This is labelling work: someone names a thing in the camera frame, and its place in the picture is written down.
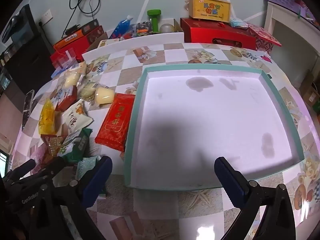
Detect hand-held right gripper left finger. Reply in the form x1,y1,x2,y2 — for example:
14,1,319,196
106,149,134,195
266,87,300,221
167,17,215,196
30,156,113,240

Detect dark red printed box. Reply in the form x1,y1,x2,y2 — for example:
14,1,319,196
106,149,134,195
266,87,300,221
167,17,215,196
86,25,104,43

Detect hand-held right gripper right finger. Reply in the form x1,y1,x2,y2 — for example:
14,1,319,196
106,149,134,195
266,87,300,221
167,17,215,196
214,156,297,240

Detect clear plastic box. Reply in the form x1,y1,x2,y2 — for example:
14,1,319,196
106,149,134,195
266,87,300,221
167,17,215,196
55,48,78,70

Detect cream snack packet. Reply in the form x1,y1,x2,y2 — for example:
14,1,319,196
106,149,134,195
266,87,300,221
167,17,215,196
61,99,93,137

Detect white wall outlet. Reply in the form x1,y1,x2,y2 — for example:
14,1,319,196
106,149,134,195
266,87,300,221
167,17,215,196
39,9,53,26

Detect large red gift box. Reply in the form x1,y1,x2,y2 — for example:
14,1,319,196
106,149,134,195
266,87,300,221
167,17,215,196
180,18,258,50

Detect dark green snack packet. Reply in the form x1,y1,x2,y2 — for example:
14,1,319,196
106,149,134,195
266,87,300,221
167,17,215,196
58,128,93,163

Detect red-brown small packet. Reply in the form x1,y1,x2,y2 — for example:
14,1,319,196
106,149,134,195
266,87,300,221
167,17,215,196
54,85,78,112

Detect cardboard boxes under shelf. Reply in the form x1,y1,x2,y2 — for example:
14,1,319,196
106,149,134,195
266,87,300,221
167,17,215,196
299,70,320,110

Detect red patterned box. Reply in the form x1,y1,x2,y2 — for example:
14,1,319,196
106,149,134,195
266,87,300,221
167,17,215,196
246,23,282,54

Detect pink snack packet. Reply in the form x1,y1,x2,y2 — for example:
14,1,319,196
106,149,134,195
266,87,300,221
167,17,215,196
30,145,54,165

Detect bagged round bun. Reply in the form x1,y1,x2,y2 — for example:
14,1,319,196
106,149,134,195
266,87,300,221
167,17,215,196
96,87,116,105

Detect pale green snack packet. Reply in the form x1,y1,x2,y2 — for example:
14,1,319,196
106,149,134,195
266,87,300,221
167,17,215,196
76,156,102,180

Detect colourful trinkets on shelf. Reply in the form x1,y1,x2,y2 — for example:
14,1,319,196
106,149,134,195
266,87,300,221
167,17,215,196
296,0,320,28

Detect black box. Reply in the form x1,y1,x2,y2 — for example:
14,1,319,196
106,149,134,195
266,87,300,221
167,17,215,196
80,19,100,33

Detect light blue packet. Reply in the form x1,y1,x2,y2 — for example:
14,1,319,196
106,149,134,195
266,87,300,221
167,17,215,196
229,17,248,28

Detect orange box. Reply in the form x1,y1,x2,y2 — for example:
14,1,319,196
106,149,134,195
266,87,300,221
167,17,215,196
53,29,88,50

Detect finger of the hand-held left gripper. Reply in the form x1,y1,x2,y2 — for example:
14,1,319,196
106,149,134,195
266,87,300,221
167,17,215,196
37,156,75,180
6,159,36,180

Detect teal rimmed white tray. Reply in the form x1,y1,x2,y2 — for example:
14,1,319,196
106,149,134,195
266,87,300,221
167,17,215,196
124,64,305,190

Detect dark colourful bag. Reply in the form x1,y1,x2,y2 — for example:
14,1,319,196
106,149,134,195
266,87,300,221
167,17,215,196
136,21,153,34

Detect red flat packet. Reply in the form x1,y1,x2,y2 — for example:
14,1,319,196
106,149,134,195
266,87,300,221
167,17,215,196
95,93,135,152

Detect green-white barcode packet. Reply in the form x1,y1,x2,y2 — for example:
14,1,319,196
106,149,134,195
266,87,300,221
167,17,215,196
81,81,100,100

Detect black appliance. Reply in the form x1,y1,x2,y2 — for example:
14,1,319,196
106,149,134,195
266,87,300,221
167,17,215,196
1,4,39,53

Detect yellow bread packet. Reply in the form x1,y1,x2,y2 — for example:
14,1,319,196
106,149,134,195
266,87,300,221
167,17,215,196
38,98,57,135

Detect white foam board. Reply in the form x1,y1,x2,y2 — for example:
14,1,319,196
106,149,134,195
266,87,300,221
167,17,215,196
82,32,185,62

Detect green dumbbell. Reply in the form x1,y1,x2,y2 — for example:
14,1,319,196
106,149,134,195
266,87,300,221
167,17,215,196
147,9,164,33

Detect black cabinet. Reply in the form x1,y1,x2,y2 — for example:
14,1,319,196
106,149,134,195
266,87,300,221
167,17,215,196
0,30,57,100

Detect white shelf unit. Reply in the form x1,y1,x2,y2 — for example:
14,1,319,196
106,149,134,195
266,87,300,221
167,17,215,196
265,1,320,75

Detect blue plastic bottle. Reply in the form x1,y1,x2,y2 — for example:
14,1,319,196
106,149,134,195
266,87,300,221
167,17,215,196
109,14,133,39

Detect yellow gift box with handle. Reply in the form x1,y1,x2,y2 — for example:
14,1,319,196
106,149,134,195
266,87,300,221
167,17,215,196
186,0,231,23

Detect red flower snack packet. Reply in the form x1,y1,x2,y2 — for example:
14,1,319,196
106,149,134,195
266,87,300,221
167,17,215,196
41,134,65,157

